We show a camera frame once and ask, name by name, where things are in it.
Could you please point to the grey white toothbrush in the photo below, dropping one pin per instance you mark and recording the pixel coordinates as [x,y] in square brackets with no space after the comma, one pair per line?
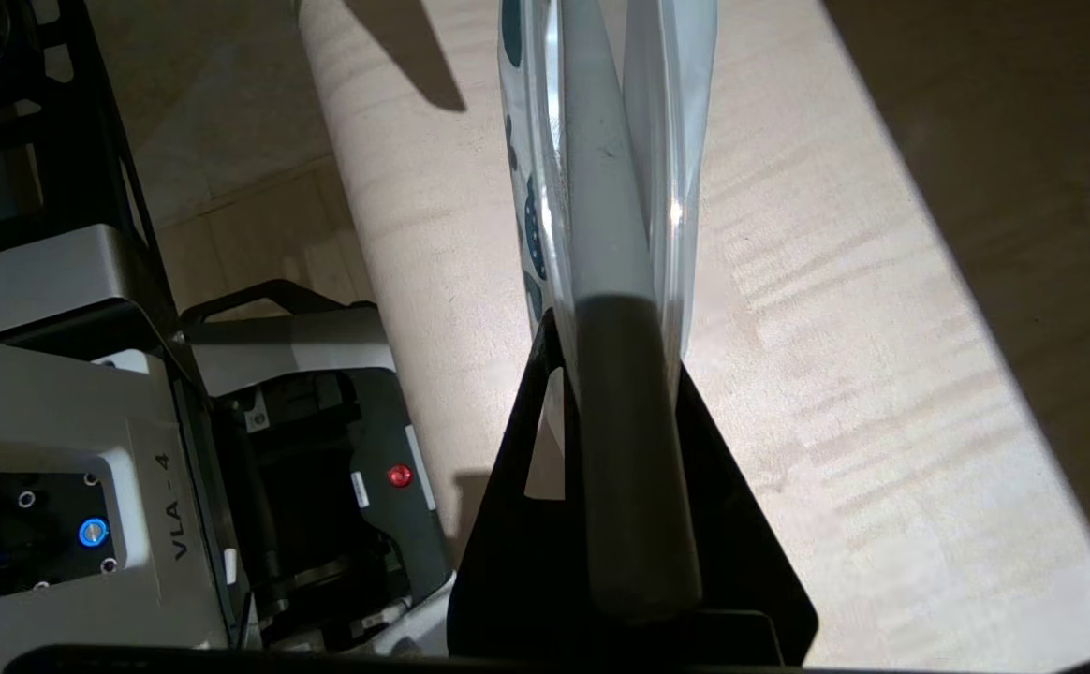
[601,187]

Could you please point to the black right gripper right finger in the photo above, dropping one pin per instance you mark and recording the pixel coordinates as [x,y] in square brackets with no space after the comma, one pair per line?
[751,599]

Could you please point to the white blue horse print bag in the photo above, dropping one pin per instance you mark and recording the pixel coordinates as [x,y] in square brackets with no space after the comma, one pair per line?
[671,103]

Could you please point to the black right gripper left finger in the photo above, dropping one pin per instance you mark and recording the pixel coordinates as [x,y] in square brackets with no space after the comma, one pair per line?
[508,580]

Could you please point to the black silver robot base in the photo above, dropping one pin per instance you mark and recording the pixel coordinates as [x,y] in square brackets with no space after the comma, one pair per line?
[301,421]

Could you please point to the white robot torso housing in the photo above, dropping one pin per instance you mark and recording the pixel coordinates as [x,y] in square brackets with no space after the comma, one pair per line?
[39,421]

